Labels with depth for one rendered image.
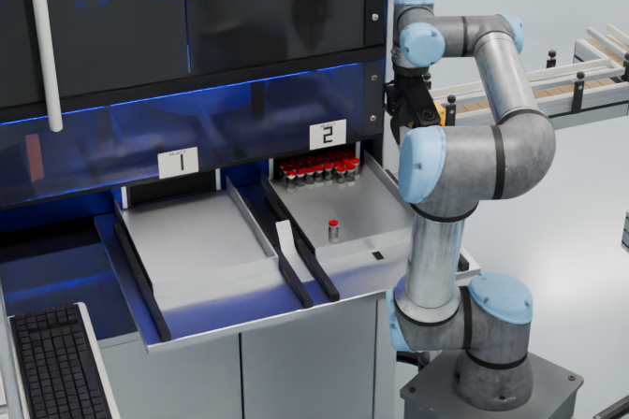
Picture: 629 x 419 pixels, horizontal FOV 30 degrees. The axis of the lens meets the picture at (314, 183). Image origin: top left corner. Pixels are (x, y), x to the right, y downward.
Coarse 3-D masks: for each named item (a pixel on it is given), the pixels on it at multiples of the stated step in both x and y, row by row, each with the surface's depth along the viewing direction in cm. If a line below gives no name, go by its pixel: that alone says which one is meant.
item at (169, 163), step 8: (168, 152) 246; (176, 152) 246; (184, 152) 247; (192, 152) 248; (160, 160) 246; (168, 160) 247; (176, 160) 247; (184, 160) 248; (192, 160) 249; (160, 168) 247; (168, 168) 248; (176, 168) 248; (184, 168) 249; (192, 168) 250; (160, 176) 248; (168, 176) 249
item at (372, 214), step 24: (360, 168) 273; (312, 192) 264; (336, 192) 264; (360, 192) 264; (384, 192) 264; (288, 216) 252; (312, 216) 255; (336, 216) 255; (360, 216) 255; (384, 216) 255; (408, 216) 255; (312, 240) 247; (360, 240) 243; (384, 240) 245; (408, 240) 247
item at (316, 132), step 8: (344, 120) 258; (312, 128) 256; (320, 128) 257; (336, 128) 258; (344, 128) 259; (312, 136) 257; (320, 136) 258; (328, 136) 259; (336, 136) 259; (344, 136) 260; (312, 144) 258; (320, 144) 259; (328, 144) 260; (336, 144) 260
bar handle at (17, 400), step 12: (0, 288) 183; (0, 300) 184; (0, 312) 185; (0, 324) 186; (0, 336) 187; (0, 348) 189; (0, 360) 190; (12, 360) 191; (12, 372) 192; (12, 384) 193; (12, 396) 194; (0, 408) 195; (12, 408) 195
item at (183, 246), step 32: (224, 192) 264; (128, 224) 253; (160, 224) 253; (192, 224) 253; (224, 224) 253; (256, 224) 247; (160, 256) 242; (192, 256) 242; (224, 256) 242; (256, 256) 242; (160, 288) 230; (192, 288) 233
